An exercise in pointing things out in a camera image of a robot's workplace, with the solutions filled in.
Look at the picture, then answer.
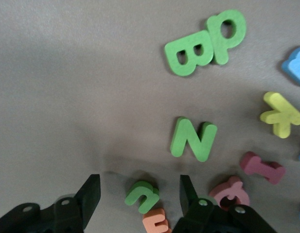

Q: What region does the green foam letter B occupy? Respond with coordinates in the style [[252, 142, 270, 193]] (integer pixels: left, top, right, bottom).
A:
[[164, 30, 215, 77]]

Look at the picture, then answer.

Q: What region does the pink foam letter Q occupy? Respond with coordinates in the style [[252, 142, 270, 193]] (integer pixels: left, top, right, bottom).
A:
[[208, 176, 250, 212]]

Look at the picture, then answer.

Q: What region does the blue foam letter a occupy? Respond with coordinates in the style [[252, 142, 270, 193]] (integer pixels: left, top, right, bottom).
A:
[[281, 46, 300, 87]]

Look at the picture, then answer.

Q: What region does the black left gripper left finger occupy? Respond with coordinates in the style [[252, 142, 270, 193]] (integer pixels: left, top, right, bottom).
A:
[[0, 174, 101, 233]]

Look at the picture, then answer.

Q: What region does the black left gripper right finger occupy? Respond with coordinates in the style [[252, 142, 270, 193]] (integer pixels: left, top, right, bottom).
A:
[[173, 174, 278, 233]]

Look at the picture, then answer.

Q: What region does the brown table cover sheet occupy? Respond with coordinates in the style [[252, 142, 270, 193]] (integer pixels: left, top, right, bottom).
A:
[[0, 0, 300, 233]]

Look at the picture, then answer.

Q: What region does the green foam letter u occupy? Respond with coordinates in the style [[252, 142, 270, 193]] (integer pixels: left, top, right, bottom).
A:
[[124, 180, 160, 215]]

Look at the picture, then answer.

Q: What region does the green foam letter N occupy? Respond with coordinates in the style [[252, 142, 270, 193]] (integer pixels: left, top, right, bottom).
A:
[[170, 116, 218, 163]]

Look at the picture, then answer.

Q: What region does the red foam letter I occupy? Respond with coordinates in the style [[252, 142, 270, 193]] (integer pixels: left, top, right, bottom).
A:
[[239, 151, 286, 185]]

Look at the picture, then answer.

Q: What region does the yellow foam letter K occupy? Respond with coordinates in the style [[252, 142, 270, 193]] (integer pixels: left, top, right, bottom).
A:
[[260, 91, 300, 139]]

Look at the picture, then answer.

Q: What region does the green foam letter P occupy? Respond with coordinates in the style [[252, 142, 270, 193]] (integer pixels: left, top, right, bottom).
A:
[[206, 9, 247, 66]]

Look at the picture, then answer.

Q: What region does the orange foam letter E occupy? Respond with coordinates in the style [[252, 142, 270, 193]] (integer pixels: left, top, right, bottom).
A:
[[142, 209, 172, 233]]

